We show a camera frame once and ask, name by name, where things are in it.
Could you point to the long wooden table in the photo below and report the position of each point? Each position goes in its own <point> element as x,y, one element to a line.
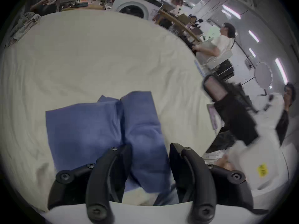
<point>177,20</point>

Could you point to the cluttered wooden table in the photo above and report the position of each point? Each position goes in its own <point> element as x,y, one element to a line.
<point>70,1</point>

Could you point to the pile of patterned cloths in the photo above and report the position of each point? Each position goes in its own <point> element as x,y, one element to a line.
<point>23,26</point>

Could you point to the round reflector on stand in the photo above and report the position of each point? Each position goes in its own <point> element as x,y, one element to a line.
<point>264,75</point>

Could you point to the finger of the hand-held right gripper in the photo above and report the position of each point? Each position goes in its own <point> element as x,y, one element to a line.
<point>216,89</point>

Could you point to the blue garment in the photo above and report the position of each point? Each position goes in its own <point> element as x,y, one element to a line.
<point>93,129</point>

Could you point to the person's right hand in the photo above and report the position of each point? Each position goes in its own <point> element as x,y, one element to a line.
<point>225,163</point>

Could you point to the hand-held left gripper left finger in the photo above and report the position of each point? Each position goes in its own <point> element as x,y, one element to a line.
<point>102,183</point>

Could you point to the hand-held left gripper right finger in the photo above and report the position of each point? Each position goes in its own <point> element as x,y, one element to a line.
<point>198,183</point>

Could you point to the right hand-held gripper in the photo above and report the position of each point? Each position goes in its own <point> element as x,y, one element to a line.
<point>259,157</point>

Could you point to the white washing machine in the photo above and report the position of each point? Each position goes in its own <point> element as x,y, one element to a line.
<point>140,7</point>

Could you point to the black case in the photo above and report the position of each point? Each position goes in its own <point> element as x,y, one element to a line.
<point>224,69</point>

